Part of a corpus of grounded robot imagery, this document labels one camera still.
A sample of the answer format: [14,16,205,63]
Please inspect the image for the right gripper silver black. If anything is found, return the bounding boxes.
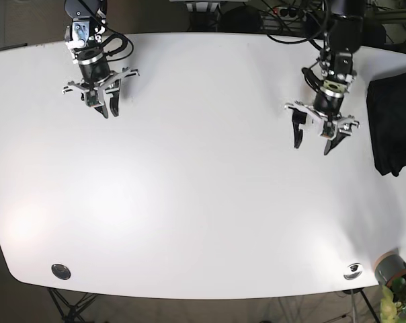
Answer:
[62,59,138,118]

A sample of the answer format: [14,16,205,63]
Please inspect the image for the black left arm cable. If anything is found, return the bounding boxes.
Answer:
[263,0,331,68]

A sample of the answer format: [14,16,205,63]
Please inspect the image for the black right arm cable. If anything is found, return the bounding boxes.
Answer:
[98,20,136,63]

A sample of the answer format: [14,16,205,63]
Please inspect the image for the black folding table legs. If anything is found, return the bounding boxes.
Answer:
[47,287,97,323]

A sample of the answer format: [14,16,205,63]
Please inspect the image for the grey plant pot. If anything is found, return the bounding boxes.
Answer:
[373,252,406,288]

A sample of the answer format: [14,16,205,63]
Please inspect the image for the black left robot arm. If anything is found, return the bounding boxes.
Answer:
[285,1,366,155]

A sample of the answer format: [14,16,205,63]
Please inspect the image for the green potted plant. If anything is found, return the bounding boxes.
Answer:
[380,277,406,323]

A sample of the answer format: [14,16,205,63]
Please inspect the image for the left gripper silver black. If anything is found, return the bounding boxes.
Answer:
[284,89,360,155]

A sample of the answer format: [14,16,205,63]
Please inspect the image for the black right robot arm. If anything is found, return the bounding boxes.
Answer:
[63,1,138,118]

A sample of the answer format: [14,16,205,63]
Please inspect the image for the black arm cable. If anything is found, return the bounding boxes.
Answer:
[98,20,136,63]
[263,0,331,68]

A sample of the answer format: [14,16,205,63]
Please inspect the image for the left silver table grommet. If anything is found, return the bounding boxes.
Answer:
[51,264,71,280]

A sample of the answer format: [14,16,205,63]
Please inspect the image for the right silver table grommet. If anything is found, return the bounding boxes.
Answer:
[343,263,363,281]

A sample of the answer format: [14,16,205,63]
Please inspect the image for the silver table grommet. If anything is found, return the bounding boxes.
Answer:
[51,264,71,280]
[343,263,363,281]

